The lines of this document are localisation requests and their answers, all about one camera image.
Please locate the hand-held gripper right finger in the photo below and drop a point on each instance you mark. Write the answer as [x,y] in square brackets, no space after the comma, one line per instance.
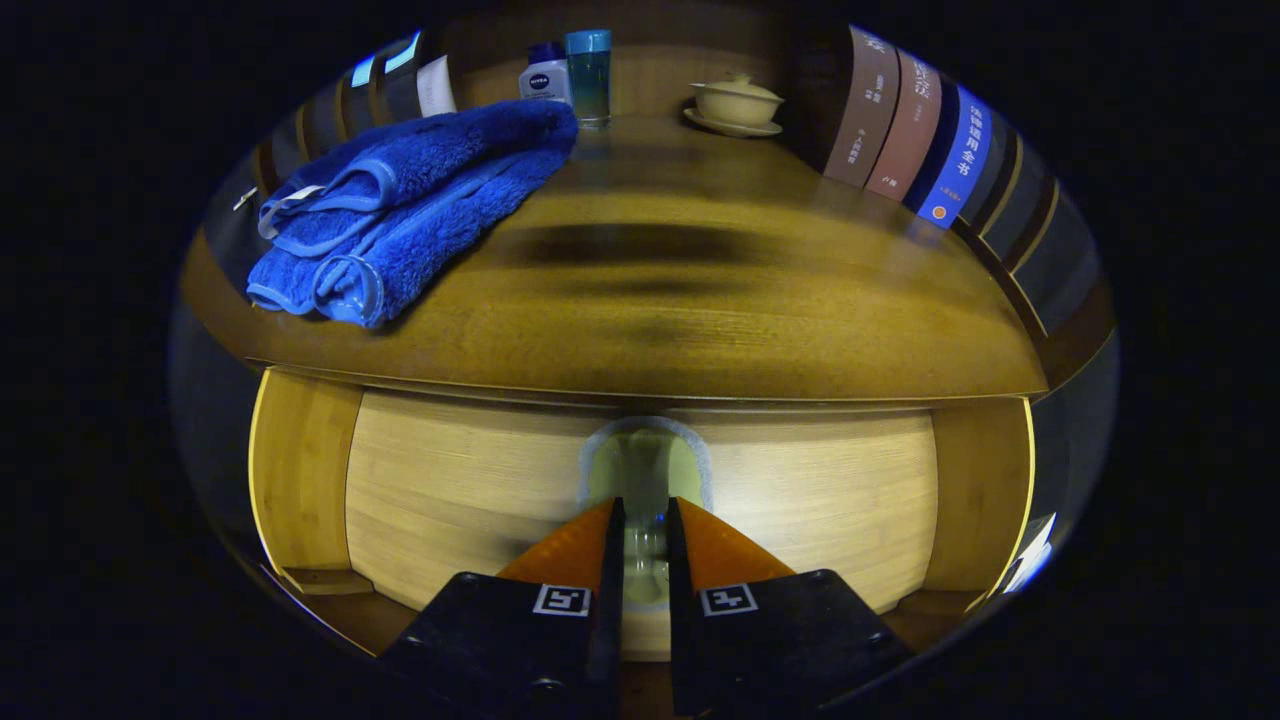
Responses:
[680,640]

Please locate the blue folded towel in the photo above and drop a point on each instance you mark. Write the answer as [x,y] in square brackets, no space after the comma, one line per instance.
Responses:
[400,200]

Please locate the wooden countertop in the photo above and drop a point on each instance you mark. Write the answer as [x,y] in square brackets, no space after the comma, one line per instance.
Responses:
[700,300]

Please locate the wooden cabinet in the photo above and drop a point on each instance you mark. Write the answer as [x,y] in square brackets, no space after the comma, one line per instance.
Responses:
[660,80]

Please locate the dark brown book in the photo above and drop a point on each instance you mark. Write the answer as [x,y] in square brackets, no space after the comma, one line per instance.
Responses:
[862,110]

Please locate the small clip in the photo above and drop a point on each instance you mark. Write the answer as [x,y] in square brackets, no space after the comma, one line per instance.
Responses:
[246,198]

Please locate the reddish brown book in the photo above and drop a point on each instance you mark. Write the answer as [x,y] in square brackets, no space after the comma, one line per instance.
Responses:
[905,130]

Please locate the beige lidded teacup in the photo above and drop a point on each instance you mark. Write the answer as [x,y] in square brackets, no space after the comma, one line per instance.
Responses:
[737,100]

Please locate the wooden drawer with black knob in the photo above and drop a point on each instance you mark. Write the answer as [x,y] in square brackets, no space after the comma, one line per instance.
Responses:
[450,480]

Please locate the beige saucer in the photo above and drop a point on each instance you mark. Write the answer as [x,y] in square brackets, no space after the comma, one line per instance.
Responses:
[735,129]

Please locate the blue book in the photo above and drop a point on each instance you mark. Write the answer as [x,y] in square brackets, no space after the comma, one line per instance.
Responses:
[955,160]

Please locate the teal bottle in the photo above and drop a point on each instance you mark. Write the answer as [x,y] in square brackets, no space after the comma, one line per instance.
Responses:
[589,80]

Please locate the white bottle with blue cap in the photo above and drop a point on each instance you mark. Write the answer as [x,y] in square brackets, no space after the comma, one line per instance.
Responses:
[545,78]

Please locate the white tube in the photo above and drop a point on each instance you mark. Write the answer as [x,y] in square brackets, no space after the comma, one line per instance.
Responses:
[436,88]

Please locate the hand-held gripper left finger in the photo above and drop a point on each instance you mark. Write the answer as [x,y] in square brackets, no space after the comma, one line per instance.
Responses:
[610,640]

